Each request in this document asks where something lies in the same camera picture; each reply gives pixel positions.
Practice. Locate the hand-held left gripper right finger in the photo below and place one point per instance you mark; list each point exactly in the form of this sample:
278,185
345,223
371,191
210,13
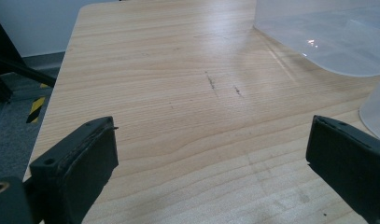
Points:
349,161

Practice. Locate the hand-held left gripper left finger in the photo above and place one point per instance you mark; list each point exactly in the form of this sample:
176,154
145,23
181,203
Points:
78,168

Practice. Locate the clear plastic container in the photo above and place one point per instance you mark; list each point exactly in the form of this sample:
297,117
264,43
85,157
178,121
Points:
377,109

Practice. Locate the yellow black hazard tape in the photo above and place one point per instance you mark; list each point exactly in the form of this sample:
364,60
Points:
36,104

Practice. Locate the clear plastic storage box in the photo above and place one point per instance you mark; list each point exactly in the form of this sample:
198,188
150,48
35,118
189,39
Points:
327,31

